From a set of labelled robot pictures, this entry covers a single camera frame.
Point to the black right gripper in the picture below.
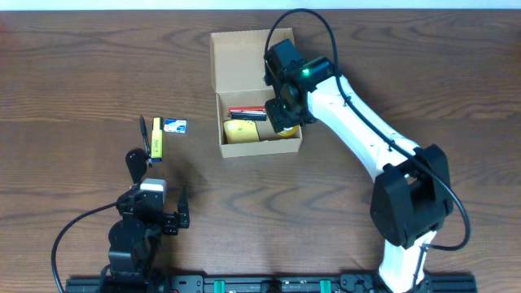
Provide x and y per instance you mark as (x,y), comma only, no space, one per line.
(282,120)

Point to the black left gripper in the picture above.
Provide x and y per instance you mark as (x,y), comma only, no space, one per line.
(161,220)

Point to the yellow tape roll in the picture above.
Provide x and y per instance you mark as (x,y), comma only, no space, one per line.
(289,132)

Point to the red black stapler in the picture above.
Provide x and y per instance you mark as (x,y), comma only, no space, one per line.
(247,113)

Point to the yellow sticky note pad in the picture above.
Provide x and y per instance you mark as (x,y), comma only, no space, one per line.
(241,131)

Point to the white blue staples box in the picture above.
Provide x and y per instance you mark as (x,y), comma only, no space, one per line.
(175,126)

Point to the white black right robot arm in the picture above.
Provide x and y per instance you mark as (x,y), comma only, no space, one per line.
(401,269)

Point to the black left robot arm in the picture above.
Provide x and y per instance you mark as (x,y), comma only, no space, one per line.
(135,239)

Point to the black glossy tape dispenser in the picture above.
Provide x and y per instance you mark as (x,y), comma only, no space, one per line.
(136,161)

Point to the yellow highlighter marker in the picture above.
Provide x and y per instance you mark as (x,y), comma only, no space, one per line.
(157,140)

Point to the brown cardboard box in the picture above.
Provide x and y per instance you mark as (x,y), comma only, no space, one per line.
(237,72)

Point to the black ballpoint pen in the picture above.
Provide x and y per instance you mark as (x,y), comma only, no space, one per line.
(145,139)

